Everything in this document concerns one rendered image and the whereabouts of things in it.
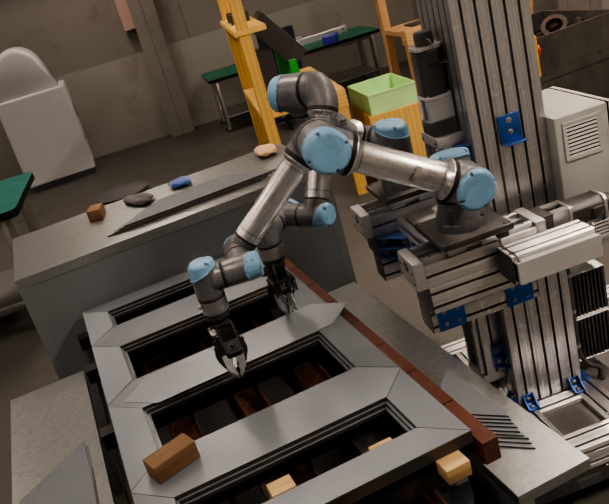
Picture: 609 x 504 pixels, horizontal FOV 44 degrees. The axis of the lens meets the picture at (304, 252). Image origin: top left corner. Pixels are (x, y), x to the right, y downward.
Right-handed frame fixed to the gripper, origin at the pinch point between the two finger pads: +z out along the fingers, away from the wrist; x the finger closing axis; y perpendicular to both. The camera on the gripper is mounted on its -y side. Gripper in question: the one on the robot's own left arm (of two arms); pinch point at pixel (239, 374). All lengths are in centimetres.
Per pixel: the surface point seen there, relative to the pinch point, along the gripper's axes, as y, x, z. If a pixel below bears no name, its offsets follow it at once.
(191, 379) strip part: 12.6, 12.2, 2.1
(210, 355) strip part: 21.7, 3.8, 2.2
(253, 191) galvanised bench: 99, -42, -18
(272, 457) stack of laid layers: -36.2, 3.7, 3.3
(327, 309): 19.0, -35.4, 2.1
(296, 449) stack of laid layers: -36.2, -2.4, 4.2
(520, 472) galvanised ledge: -61, -47, 19
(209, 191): 113, -27, -20
